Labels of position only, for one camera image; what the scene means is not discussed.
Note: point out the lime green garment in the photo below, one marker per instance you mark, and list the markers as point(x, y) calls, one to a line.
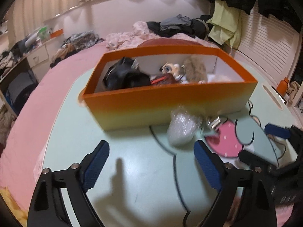
point(227, 25)

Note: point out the pink floral quilt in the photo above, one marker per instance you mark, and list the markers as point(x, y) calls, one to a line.
point(141, 33)

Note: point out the small doll figurine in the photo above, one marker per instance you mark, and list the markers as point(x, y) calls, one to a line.
point(176, 70)

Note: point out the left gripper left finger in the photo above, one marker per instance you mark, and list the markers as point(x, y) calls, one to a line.
point(47, 206)

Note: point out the orange water bottle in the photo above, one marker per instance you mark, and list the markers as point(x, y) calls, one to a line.
point(283, 86)

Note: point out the white drawer cabinet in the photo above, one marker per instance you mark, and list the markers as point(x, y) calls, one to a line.
point(38, 56)

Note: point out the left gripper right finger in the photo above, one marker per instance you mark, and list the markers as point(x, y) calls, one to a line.
point(256, 206)

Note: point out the clear bubble wrap bag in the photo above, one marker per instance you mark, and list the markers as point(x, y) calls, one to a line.
point(183, 127)

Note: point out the black lace fabric pouch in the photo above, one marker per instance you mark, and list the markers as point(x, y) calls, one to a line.
point(125, 74)

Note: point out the dark clothes pile on bed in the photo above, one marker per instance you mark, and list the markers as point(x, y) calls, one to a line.
point(198, 27)

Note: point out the orange gradient cardboard box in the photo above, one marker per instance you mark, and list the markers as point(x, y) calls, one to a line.
point(152, 105)

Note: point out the brown furry pompom keychain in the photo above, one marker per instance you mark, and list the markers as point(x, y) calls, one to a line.
point(195, 70)

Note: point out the dark red cushion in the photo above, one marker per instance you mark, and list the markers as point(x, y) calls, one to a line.
point(167, 41)

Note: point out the patterned clothes heap by drawers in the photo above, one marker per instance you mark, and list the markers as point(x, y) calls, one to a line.
point(74, 44)

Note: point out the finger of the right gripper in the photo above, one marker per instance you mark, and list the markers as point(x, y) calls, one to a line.
point(257, 163)
point(272, 129)

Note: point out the brown card deck box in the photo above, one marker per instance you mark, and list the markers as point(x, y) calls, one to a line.
point(164, 79)

